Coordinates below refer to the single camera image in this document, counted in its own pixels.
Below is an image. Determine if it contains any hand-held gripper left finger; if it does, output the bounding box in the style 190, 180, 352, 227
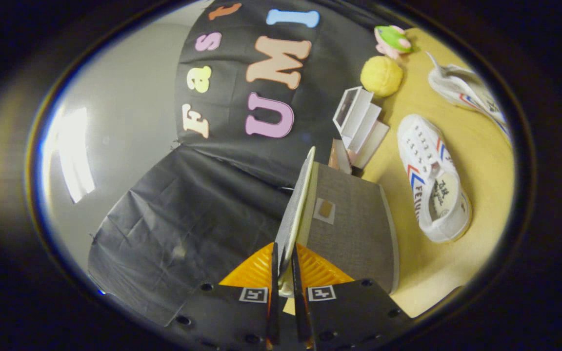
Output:
166, 242, 282, 350

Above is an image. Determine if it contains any ceiling light panel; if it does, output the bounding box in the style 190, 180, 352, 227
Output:
58, 106, 97, 204

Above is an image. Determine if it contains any pink and green plush toy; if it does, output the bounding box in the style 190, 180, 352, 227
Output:
373, 25, 414, 60

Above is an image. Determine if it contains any yellow plush ball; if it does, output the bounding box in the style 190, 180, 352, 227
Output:
360, 55, 404, 98

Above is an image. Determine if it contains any white book with photo cover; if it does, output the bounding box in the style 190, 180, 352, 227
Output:
332, 86, 375, 135

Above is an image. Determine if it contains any brown book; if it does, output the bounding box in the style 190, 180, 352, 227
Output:
328, 138, 356, 175

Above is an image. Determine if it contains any white canvas shoe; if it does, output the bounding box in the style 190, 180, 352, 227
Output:
426, 51, 512, 143
397, 114, 472, 243

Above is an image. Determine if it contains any grey storage box lid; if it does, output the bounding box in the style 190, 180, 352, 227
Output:
274, 146, 317, 298

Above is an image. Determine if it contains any grey storage box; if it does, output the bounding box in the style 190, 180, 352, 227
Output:
297, 161, 400, 294

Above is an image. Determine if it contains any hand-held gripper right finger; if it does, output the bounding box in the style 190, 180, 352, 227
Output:
291, 242, 414, 351

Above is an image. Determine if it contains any black backdrop cloth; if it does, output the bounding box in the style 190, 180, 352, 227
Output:
88, 0, 409, 328

